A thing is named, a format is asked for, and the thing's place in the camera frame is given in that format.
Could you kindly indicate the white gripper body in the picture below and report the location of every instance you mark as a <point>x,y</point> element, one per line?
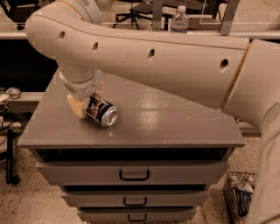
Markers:
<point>82,88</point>

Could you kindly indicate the blue pepsi can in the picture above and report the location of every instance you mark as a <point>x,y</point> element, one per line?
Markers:
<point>102,111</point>

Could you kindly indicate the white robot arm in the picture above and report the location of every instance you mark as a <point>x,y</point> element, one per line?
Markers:
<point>237,75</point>

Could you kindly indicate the black office chair centre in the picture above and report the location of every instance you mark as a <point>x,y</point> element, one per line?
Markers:
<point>151,10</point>

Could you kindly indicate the grey drawer cabinet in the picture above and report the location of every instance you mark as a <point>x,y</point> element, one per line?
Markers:
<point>152,126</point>

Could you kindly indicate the black metal stand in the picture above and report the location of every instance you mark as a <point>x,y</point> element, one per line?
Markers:
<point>11,178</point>

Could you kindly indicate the clear plastic water bottle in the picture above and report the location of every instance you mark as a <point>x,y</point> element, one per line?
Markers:
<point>180,20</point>

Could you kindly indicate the bottom grey drawer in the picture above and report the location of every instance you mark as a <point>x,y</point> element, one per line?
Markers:
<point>137,214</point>

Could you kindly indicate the grey drawer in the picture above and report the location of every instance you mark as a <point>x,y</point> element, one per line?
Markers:
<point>135,198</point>
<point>137,214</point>
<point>120,173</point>

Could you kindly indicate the top grey drawer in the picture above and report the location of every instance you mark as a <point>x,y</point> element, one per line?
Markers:
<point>120,173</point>

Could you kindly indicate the middle grey drawer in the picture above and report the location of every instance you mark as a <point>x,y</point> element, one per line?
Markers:
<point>135,198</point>

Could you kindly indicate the snack packets in basket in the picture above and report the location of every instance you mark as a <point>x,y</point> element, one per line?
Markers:
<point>243,191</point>

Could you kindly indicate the wire basket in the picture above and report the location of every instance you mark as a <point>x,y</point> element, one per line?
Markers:
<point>229,195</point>

